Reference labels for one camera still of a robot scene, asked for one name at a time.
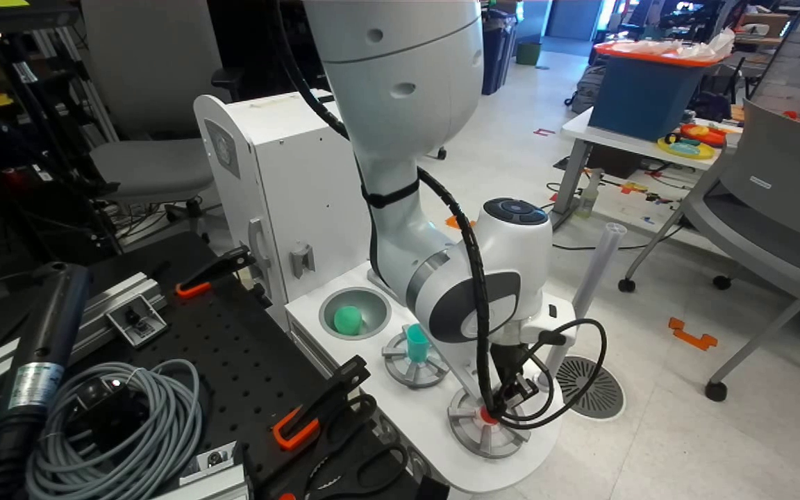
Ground black camera inside coil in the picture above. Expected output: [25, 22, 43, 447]
[64, 378, 154, 459]

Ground white pole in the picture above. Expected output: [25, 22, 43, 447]
[569, 218, 625, 321]

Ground dark metal shelf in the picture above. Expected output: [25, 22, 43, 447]
[0, 0, 93, 272]

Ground blue bin orange lid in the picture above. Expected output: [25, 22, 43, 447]
[586, 25, 740, 143]

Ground teal toy bottle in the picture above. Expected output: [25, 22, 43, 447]
[401, 321, 435, 366]

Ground aluminium extrusion rail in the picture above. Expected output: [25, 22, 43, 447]
[154, 459, 257, 500]
[0, 268, 167, 396]

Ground black clamp orange handle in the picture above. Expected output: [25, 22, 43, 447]
[269, 353, 375, 454]
[173, 245, 261, 306]

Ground metal corner bracket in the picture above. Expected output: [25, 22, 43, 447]
[104, 295, 171, 350]
[179, 438, 243, 482]

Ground green ball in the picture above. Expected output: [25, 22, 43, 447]
[329, 302, 368, 338]

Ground orange floor tape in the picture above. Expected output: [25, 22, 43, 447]
[665, 313, 723, 354]

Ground white side table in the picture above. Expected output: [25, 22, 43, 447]
[550, 106, 748, 235]

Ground black perforated breadboard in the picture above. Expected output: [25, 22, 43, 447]
[126, 268, 423, 500]

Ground yellow orange toys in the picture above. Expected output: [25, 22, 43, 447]
[654, 122, 735, 166]

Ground round floor drain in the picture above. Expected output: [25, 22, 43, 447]
[553, 353, 628, 421]

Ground grey office chair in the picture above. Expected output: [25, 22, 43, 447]
[79, 0, 225, 221]

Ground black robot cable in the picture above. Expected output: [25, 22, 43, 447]
[272, 0, 611, 431]

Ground coiled grey cable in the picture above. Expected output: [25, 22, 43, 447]
[25, 354, 208, 500]

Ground grey toy stove burner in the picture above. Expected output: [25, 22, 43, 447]
[444, 385, 530, 460]
[378, 329, 454, 392]

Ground blue trash bin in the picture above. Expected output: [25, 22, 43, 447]
[478, 6, 522, 96]

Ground grey chair on castors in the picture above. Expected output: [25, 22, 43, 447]
[614, 99, 800, 404]

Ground black cylinder silver band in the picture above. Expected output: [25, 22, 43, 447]
[0, 259, 94, 500]

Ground black scissors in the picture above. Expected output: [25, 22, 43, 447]
[298, 442, 410, 500]

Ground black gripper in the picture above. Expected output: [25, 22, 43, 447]
[487, 342, 546, 411]

